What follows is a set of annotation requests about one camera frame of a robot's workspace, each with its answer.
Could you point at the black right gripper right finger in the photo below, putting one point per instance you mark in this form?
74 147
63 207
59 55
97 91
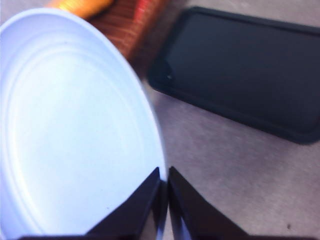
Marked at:
195 215

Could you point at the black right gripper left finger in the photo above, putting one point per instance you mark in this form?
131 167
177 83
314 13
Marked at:
132 215

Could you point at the blue round plate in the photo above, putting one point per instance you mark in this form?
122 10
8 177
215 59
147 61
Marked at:
75 112

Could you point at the orange-yellow corn cob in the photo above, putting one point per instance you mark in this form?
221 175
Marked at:
82 6

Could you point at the brown wicker basket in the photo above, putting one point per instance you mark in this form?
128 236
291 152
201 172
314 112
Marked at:
122 32

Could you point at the black flat tray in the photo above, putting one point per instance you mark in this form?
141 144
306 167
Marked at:
240 75

